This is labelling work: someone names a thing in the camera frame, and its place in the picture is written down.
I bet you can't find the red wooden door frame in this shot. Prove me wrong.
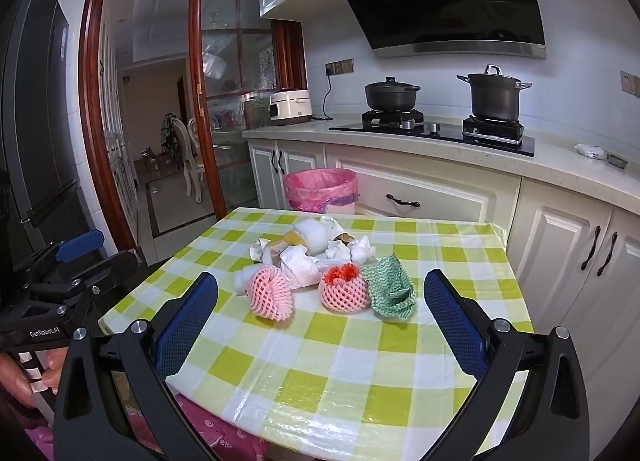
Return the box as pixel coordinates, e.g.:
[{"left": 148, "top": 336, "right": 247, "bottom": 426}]
[{"left": 79, "top": 0, "right": 261, "bottom": 249}]

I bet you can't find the pink foam net red insert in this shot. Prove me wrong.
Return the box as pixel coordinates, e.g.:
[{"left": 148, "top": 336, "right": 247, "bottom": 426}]
[{"left": 319, "top": 263, "right": 372, "bottom": 314}]

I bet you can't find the green patterned wipe cloth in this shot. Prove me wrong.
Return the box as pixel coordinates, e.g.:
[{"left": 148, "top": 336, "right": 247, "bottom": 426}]
[{"left": 361, "top": 253, "right": 417, "bottom": 321}]

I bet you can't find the black casserole pot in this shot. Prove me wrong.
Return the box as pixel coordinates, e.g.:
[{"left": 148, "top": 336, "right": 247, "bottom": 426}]
[{"left": 364, "top": 76, "right": 422, "bottom": 112}]

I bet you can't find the dark patterned garment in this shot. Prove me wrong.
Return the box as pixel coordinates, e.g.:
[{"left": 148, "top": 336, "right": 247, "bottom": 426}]
[{"left": 160, "top": 114, "right": 180, "bottom": 159}]

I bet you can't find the white dining chair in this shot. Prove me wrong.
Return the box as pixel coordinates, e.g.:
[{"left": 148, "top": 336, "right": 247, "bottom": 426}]
[
  {"left": 182, "top": 116, "right": 205, "bottom": 203},
  {"left": 170, "top": 118, "right": 188, "bottom": 177}
]

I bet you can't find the brown cardboard box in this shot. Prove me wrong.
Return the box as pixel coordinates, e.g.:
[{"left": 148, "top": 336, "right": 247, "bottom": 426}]
[{"left": 141, "top": 147, "right": 168, "bottom": 173}]

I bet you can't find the white kitchen base cabinet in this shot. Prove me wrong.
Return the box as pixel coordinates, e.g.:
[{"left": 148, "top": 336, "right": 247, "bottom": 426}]
[{"left": 241, "top": 114, "right": 640, "bottom": 407}]

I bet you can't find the black glass gas hob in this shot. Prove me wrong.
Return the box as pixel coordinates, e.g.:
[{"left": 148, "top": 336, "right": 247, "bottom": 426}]
[{"left": 328, "top": 108, "right": 536, "bottom": 157}]

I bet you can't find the pink foam fruit net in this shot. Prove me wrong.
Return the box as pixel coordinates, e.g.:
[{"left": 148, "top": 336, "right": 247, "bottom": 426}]
[{"left": 245, "top": 263, "right": 296, "bottom": 321}]

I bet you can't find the large white tissue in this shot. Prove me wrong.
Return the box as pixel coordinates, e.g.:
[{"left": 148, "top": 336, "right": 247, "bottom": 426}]
[{"left": 277, "top": 245, "right": 332, "bottom": 290}]

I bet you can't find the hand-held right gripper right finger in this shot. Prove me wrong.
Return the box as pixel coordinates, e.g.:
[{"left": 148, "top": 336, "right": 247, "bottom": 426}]
[{"left": 422, "top": 268, "right": 591, "bottom": 461}]

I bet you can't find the black power cable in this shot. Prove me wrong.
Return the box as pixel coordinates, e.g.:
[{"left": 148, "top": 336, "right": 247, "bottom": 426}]
[{"left": 322, "top": 72, "right": 335, "bottom": 121}]

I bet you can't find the white bin with pink bag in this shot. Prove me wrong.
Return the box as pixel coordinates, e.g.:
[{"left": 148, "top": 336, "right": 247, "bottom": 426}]
[{"left": 283, "top": 168, "right": 360, "bottom": 216}]

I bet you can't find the sliding glass door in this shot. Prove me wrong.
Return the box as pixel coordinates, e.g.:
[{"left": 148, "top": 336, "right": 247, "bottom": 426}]
[{"left": 189, "top": 0, "right": 306, "bottom": 219}]

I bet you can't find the white hallway cabinet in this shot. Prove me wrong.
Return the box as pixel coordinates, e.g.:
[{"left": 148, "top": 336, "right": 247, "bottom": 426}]
[{"left": 100, "top": 16, "right": 138, "bottom": 222}]

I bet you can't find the white plastic bag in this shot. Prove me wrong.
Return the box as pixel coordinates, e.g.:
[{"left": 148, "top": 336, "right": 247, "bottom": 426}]
[{"left": 574, "top": 142, "right": 608, "bottom": 160}]

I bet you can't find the white rice cooker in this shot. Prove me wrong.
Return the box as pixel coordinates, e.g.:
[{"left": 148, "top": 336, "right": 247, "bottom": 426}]
[{"left": 269, "top": 88, "right": 315, "bottom": 126}]

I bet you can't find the white drawer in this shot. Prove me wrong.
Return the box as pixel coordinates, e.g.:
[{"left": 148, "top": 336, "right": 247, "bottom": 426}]
[{"left": 345, "top": 166, "right": 501, "bottom": 224}]

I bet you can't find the brown cardboard piece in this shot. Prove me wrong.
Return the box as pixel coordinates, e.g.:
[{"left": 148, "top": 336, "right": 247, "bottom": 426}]
[{"left": 269, "top": 233, "right": 307, "bottom": 263}]

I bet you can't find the steel stockpot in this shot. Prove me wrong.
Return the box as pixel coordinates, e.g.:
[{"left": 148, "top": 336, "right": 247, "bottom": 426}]
[{"left": 456, "top": 64, "right": 532, "bottom": 123}]

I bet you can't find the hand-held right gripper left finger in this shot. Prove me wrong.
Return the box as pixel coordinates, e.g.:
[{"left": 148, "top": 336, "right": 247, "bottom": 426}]
[{"left": 54, "top": 271, "right": 221, "bottom": 461}]

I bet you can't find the green checked tablecloth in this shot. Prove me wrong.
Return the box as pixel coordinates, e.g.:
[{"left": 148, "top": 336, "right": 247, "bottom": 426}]
[{"left": 97, "top": 206, "right": 536, "bottom": 461}]

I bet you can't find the white paper piece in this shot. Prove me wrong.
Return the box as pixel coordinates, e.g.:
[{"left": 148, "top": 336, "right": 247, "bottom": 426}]
[{"left": 250, "top": 237, "right": 274, "bottom": 263}]

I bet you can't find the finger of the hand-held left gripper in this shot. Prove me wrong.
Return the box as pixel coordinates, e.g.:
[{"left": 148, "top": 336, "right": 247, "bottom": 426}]
[
  {"left": 20, "top": 230, "right": 105, "bottom": 282},
  {"left": 30, "top": 248, "right": 148, "bottom": 322}
]

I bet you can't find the white foam wrap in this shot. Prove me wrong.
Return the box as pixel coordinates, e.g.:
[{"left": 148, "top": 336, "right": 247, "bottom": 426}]
[{"left": 292, "top": 215, "right": 346, "bottom": 256}]

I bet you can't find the pink printed clothing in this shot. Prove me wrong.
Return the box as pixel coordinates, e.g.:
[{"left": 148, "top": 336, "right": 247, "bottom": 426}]
[{"left": 22, "top": 393, "right": 273, "bottom": 461}]

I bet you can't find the person's left hand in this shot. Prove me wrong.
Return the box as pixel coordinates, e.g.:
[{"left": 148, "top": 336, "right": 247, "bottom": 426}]
[{"left": 0, "top": 347, "right": 70, "bottom": 409}]

